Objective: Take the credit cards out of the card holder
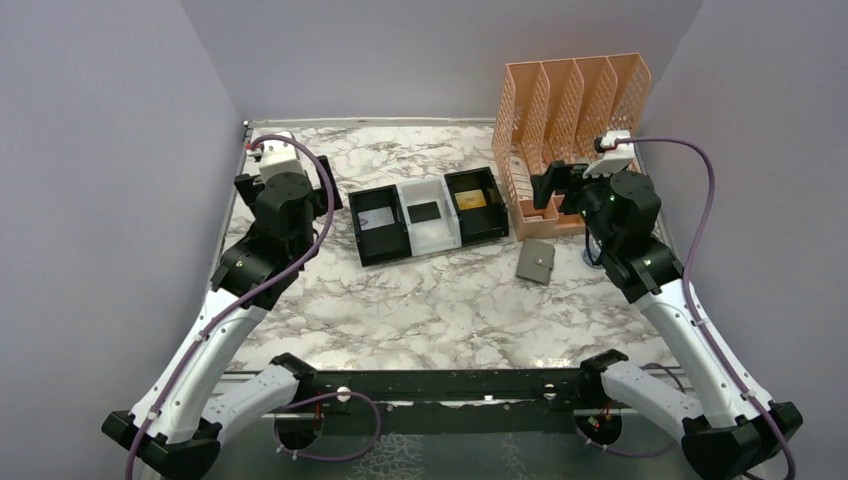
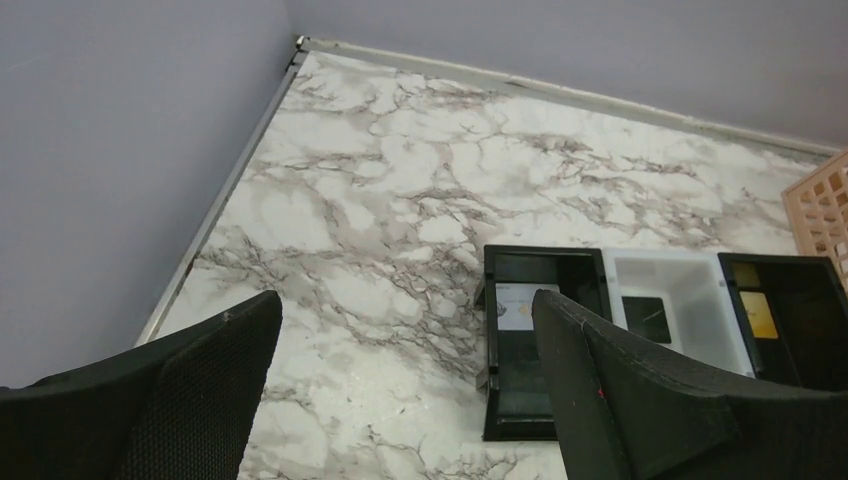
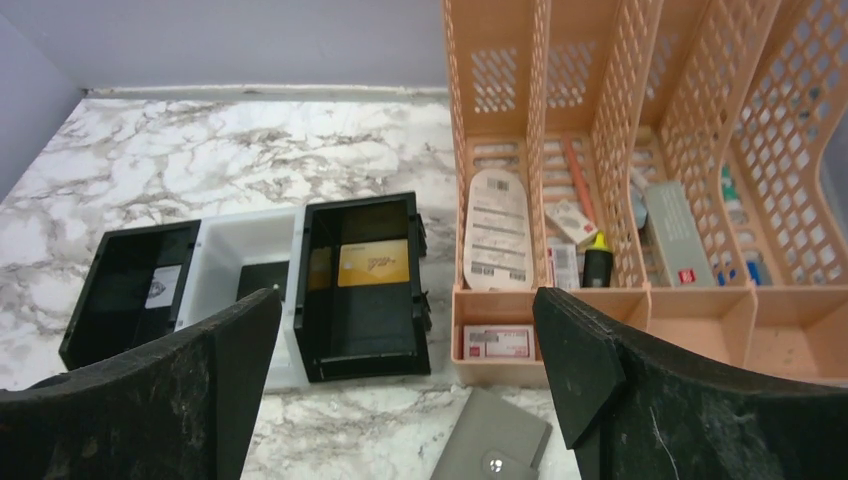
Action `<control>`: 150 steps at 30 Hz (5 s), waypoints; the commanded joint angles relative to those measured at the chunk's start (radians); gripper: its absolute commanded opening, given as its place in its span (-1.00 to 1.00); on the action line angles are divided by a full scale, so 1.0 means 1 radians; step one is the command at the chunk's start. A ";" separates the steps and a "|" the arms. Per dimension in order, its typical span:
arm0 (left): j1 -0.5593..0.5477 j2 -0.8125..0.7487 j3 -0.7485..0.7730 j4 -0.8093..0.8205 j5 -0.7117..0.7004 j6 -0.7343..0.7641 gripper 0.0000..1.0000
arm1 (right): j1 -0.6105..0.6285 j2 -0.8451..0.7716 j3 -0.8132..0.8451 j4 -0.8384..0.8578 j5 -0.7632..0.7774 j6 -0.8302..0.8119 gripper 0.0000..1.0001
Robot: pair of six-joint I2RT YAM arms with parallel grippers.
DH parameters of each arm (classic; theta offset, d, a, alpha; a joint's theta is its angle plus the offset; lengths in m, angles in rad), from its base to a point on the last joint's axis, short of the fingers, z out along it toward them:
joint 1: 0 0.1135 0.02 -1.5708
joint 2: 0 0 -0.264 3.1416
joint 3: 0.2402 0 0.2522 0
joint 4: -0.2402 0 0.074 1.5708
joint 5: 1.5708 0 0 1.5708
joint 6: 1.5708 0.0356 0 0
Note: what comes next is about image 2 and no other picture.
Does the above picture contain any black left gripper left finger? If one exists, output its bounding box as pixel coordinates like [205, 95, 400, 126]
[1, 290, 283, 479]

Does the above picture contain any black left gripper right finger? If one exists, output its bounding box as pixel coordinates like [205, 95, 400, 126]
[532, 290, 847, 479]

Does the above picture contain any black card in white bin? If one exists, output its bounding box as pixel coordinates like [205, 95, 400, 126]
[622, 296, 672, 345]

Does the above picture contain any gold card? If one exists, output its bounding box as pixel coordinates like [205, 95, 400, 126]
[740, 291, 779, 340]

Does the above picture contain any black left bin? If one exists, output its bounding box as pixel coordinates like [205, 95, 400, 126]
[474, 245, 611, 442]

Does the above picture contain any black bin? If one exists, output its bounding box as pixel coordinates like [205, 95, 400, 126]
[718, 253, 847, 391]
[474, 245, 611, 442]

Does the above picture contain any white middle bin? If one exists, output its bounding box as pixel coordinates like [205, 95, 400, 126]
[602, 248, 755, 378]

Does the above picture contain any black right bin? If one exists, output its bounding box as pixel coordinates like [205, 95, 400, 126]
[718, 253, 847, 391]

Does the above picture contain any peach file organizer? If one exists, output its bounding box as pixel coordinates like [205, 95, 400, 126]
[782, 150, 847, 289]

